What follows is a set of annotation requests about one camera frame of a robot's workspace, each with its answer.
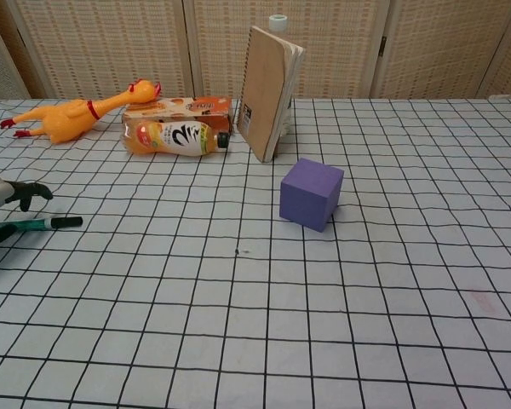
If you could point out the green marker with black cap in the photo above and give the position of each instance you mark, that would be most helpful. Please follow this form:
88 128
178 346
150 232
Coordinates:
47 223

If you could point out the white black grid tablecloth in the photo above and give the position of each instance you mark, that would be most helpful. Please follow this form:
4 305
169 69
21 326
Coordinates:
255 298

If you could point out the purple foam cube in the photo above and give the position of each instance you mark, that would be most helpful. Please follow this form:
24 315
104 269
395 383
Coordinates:
306 196

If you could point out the brown spiral notebook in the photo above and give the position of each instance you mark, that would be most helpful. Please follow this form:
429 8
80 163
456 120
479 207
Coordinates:
264 89

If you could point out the yellow rubber chicken toy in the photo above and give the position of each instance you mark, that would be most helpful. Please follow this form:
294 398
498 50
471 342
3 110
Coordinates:
64 121

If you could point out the orange snack box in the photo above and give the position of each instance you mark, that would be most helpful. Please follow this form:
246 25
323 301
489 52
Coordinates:
183 108

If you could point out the clear bottle with white cap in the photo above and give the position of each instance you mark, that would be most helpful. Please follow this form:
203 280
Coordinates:
278 23

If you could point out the beige woven folding screen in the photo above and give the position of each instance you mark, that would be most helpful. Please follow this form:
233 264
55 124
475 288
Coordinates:
110 47

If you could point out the orange juice bottle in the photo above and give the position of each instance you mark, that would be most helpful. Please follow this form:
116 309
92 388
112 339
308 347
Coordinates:
174 138

